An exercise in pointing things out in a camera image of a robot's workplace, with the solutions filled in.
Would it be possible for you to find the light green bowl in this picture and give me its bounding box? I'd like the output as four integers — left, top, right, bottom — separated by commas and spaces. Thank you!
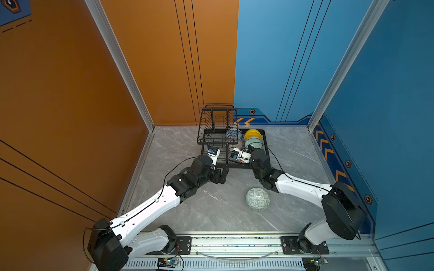
245, 137, 263, 149

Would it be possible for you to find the yellow bowl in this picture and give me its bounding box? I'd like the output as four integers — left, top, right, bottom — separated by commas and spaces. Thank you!
244, 129, 262, 141

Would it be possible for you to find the blue white floral bowl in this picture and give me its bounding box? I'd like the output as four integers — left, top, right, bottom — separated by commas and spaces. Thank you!
225, 128, 243, 141

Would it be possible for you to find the green patterned white bowl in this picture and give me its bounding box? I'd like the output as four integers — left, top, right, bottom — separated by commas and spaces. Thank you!
246, 187, 270, 212

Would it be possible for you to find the pink striped bowl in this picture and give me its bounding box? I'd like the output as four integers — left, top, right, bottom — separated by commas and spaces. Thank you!
232, 139, 244, 149

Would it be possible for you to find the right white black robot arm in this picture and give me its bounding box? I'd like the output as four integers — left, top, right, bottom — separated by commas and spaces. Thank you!
249, 148, 366, 254

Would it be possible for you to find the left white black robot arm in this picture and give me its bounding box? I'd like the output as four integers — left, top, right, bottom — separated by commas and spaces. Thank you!
87, 148, 226, 271

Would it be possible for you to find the left green circuit board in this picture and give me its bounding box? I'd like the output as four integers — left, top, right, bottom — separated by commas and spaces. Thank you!
156, 257, 180, 271

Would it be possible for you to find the green circuit board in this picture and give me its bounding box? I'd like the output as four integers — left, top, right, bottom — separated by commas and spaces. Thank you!
302, 257, 328, 271
156, 257, 180, 271

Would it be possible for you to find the right green circuit board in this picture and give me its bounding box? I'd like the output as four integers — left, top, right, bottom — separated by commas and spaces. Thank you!
302, 257, 328, 271

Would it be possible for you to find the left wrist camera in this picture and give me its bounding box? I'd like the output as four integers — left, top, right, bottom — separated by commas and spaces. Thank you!
207, 146, 220, 168

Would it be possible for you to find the black wire dish rack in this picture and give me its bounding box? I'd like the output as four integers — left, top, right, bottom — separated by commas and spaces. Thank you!
197, 104, 269, 169

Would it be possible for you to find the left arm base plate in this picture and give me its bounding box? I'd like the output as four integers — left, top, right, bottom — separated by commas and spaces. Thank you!
146, 236, 192, 256

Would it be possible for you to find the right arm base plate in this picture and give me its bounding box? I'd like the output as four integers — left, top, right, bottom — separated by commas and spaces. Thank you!
280, 236, 330, 255

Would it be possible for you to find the aluminium front rail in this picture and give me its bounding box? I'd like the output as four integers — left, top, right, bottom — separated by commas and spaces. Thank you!
89, 233, 389, 271

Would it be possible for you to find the left aluminium corner post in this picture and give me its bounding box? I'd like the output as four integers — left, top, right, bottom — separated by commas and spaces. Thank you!
85, 0, 155, 132

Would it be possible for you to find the aluminium corner post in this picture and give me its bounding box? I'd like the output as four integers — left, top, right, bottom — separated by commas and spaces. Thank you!
307, 0, 389, 132
85, 0, 155, 132

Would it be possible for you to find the right aluminium corner post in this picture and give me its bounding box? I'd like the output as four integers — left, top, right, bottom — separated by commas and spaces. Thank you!
307, 0, 389, 132

